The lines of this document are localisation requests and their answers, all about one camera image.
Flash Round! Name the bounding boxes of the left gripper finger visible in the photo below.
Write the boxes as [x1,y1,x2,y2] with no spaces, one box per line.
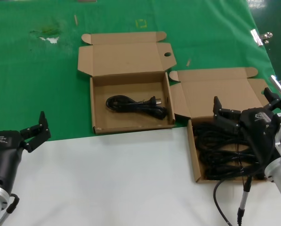
[19,111,52,153]

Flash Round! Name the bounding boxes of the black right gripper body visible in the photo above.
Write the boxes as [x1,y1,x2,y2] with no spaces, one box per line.
[238,107,281,165]

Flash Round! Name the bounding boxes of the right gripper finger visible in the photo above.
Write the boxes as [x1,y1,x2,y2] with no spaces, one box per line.
[260,87,281,116]
[212,96,243,135]

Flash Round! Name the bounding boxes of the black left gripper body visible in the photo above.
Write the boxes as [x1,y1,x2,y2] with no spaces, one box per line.
[0,129,27,193]

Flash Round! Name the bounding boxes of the open brown cardboard box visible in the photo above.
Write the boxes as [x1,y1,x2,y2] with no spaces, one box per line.
[77,31,177,135]
[169,67,276,184]

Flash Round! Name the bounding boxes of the silver binder clip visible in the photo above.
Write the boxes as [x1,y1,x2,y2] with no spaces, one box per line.
[269,75,281,95]
[250,28,274,47]

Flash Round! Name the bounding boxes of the green table cloth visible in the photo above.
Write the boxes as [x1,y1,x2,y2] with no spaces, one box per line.
[0,0,281,145]

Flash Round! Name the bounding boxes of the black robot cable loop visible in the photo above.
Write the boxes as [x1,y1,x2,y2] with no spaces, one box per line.
[5,193,20,214]

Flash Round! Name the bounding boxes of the grey robot cable rod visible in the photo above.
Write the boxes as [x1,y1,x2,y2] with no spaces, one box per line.
[0,210,9,226]

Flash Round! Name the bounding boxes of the silver tipped robot cable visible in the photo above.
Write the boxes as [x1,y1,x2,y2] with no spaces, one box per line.
[237,175,253,226]

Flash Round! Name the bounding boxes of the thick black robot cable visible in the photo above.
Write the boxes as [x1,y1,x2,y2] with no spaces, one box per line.
[213,164,273,226]

